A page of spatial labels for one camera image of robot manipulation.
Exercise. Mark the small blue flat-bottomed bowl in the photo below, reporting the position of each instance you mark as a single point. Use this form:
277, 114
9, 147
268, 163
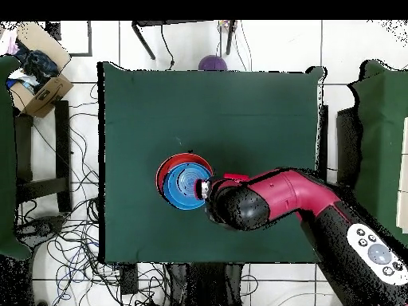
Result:
181, 185

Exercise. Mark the red plastic cup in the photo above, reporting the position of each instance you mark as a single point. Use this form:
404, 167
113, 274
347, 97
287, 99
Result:
236, 176

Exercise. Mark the large blue plastic bowl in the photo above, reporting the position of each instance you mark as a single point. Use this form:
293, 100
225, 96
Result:
165, 194

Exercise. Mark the large orange plastic bowl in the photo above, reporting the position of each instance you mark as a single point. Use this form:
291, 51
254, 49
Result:
167, 164

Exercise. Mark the purple plastic bowl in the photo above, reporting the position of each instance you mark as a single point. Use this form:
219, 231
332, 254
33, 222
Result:
213, 62

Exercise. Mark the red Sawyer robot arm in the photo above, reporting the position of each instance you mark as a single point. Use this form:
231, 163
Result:
287, 197

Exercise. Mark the dark green tablecloth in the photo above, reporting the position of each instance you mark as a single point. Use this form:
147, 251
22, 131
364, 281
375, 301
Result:
143, 95

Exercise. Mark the black power strip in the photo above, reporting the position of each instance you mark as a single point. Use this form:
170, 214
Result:
128, 279

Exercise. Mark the black stand base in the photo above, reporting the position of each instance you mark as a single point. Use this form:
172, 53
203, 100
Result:
41, 228

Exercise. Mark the cardboard box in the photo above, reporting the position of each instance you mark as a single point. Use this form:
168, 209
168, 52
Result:
49, 95

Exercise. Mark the green cloth covered table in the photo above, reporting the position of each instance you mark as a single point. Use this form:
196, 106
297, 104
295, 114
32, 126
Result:
379, 143
8, 159

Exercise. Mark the beige board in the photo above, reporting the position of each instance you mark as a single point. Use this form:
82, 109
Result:
403, 175

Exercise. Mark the dark clothes bundle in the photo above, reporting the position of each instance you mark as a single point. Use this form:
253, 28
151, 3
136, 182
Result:
40, 65

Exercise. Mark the black box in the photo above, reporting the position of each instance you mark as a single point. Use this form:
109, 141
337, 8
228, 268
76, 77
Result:
53, 30

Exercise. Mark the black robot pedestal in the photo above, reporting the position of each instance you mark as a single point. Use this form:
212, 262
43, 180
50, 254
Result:
204, 283

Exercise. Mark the black bench frame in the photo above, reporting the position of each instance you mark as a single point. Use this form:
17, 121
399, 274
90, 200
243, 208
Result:
62, 143

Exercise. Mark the black metal table frame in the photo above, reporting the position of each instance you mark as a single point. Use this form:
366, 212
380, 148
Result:
230, 38

